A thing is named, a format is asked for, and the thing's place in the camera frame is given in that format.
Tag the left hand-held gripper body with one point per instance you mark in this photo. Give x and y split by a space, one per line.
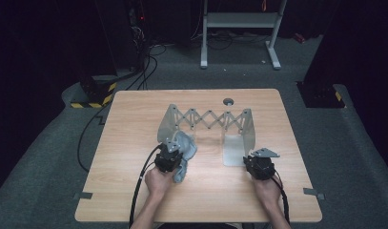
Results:
167 159

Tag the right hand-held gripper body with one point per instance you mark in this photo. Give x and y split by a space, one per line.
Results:
261 167

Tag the grey quilted cloth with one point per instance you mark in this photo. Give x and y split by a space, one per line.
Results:
187 148

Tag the person's right hand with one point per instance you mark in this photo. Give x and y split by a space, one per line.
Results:
267 192

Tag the black hazard-striped stand base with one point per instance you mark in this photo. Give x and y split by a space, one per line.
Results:
93 92
318 93

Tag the white metal stand frame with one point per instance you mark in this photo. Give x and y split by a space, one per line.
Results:
240 19

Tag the person's left hand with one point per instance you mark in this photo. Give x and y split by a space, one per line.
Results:
159 183

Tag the expandable metal bookend rack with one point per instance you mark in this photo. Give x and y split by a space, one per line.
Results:
234 149

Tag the dark equipment rack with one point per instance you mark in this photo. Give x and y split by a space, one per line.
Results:
137 35

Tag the small red object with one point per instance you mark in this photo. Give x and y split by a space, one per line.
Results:
299 37

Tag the grey tape piece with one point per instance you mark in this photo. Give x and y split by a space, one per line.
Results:
83 195
312 192

